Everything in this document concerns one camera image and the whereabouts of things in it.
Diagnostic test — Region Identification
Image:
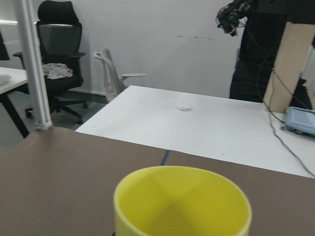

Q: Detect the yellow cup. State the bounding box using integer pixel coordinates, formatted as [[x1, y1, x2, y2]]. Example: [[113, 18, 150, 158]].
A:
[[113, 166, 252, 236]]

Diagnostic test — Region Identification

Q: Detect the small white object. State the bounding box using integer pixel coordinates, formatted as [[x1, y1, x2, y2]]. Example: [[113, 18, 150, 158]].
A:
[[178, 105, 192, 111]]

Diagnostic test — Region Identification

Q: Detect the short blue tape strip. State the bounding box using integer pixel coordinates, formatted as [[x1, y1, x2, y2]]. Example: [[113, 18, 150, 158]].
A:
[[160, 150, 170, 166]]

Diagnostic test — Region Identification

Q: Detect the white office chair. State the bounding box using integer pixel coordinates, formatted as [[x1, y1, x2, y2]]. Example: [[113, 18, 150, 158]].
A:
[[94, 48, 146, 103]]

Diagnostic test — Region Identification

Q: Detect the white desk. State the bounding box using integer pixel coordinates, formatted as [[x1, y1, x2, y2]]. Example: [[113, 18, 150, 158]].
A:
[[78, 86, 315, 177]]

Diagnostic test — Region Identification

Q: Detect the brown paper table cover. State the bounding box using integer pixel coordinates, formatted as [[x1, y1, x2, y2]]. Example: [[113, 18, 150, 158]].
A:
[[0, 127, 315, 236]]

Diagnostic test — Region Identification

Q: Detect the black office chair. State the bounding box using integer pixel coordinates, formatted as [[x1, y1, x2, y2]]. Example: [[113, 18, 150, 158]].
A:
[[12, 0, 89, 125]]

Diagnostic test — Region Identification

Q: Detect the standing person in black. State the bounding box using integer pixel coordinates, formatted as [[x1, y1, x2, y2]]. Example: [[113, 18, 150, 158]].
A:
[[216, 0, 315, 109]]

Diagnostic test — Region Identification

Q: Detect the blue teach pendant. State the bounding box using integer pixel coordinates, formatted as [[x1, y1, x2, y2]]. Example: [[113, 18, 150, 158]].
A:
[[285, 107, 315, 137]]

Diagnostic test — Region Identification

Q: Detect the cardboard box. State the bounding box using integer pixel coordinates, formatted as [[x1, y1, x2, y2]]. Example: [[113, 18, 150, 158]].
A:
[[263, 22, 315, 113]]

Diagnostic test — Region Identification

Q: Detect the black cable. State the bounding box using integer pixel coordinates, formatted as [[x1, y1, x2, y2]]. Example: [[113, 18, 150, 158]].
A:
[[255, 49, 315, 178]]

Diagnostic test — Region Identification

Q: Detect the grey aluminium frame post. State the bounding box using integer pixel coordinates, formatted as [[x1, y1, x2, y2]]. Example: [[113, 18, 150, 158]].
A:
[[16, 0, 52, 131]]

